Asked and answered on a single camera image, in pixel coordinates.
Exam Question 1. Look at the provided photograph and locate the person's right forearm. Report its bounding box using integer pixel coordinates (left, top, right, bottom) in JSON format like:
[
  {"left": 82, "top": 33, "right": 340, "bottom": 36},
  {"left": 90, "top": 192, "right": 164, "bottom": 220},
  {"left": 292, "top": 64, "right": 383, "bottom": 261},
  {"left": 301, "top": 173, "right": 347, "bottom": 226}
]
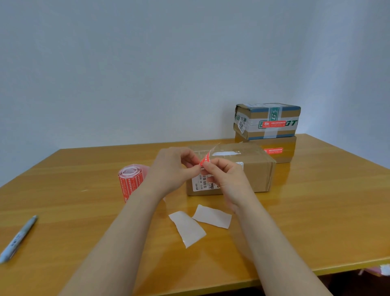
[{"left": 236, "top": 201, "right": 333, "bottom": 296}]

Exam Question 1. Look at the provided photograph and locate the box with green GT tape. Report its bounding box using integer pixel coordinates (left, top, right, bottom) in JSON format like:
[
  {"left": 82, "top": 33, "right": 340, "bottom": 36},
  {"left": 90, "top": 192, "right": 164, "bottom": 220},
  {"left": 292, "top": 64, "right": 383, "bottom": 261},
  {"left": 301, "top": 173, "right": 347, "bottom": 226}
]
[{"left": 233, "top": 103, "right": 301, "bottom": 141}]

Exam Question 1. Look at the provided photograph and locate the light blue pen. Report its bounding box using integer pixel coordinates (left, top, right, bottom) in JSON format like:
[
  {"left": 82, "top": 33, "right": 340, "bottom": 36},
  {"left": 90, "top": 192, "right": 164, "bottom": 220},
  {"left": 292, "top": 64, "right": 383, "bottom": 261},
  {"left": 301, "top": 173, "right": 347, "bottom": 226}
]
[{"left": 0, "top": 215, "right": 38, "bottom": 265}]

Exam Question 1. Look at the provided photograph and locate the person's left hand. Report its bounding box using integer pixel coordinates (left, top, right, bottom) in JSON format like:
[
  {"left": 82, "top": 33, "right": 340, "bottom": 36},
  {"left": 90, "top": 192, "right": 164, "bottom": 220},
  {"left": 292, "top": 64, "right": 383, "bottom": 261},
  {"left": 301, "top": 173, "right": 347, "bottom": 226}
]
[{"left": 143, "top": 147, "right": 202, "bottom": 200}]

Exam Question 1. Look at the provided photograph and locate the person's left forearm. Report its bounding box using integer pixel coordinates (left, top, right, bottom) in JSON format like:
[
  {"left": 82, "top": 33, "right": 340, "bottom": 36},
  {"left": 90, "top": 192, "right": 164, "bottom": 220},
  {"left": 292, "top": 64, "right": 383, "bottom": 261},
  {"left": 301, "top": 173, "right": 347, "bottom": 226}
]
[{"left": 59, "top": 189, "right": 164, "bottom": 296}]

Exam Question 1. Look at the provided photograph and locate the roll of red stickers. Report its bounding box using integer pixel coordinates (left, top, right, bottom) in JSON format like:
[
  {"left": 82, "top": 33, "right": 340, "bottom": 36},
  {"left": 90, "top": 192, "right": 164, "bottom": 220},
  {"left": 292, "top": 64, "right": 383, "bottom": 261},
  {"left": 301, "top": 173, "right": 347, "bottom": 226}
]
[{"left": 118, "top": 164, "right": 150, "bottom": 202}]

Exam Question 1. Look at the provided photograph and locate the wide cardboard box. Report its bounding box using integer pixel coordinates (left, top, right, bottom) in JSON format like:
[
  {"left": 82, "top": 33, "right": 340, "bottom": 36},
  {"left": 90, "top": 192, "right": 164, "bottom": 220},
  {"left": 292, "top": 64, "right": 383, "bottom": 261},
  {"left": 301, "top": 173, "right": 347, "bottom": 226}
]
[{"left": 186, "top": 142, "right": 277, "bottom": 196}]

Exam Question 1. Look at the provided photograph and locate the person's right hand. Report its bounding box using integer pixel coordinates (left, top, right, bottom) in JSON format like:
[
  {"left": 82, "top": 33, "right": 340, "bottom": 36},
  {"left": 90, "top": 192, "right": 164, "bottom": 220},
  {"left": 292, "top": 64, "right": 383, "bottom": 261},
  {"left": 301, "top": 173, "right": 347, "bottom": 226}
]
[{"left": 202, "top": 157, "right": 260, "bottom": 214}]

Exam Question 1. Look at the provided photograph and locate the cardboard box with torn tape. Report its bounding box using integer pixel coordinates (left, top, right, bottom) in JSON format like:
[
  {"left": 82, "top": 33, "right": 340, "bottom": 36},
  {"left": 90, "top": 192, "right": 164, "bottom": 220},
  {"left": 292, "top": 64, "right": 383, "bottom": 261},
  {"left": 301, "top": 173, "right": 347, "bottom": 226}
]
[{"left": 234, "top": 133, "right": 297, "bottom": 164}]

